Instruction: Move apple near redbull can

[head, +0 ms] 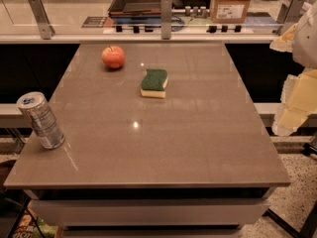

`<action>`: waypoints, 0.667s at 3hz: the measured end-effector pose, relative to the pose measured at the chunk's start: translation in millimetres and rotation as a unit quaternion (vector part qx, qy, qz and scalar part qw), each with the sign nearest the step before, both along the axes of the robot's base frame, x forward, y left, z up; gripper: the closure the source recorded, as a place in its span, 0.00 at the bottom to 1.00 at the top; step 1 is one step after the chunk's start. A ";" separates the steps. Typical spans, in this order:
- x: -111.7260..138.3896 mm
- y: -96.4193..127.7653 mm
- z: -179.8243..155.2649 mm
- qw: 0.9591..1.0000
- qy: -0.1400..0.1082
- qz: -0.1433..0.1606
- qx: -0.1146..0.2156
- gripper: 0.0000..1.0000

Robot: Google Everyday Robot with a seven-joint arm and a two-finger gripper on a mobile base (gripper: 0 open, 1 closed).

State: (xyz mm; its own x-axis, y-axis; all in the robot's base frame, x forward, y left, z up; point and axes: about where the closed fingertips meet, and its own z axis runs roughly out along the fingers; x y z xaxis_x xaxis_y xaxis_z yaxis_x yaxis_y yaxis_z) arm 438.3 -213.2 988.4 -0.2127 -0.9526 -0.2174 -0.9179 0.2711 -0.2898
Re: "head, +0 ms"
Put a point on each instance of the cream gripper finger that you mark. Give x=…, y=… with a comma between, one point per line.
x=298, y=101
x=284, y=43

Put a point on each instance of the red apple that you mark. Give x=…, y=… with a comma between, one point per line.
x=113, y=57

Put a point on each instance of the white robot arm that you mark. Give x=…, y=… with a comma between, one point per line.
x=305, y=39

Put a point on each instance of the silver redbull can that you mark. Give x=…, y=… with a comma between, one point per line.
x=39, y=115

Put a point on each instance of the green and yellow sponge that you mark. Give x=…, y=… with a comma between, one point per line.
x=154, y=83

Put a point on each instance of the dark orange-rimmed tray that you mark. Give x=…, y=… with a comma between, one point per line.
x=134, y=7

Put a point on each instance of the white table drawer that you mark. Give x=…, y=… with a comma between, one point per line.
x=153, y=212

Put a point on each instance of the snack bag on floor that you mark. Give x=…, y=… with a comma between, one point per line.
x=30, y=225

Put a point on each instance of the right metal railing post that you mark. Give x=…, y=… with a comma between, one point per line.
x=289, y=14

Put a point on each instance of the metal railing post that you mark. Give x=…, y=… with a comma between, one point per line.
x=289, y=14
x=44, y=25
x=165, y=17

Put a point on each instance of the middle metal railing post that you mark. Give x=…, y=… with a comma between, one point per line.
x=165, y=17

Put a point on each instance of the left metal railing post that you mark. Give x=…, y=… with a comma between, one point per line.
x=44, y=25

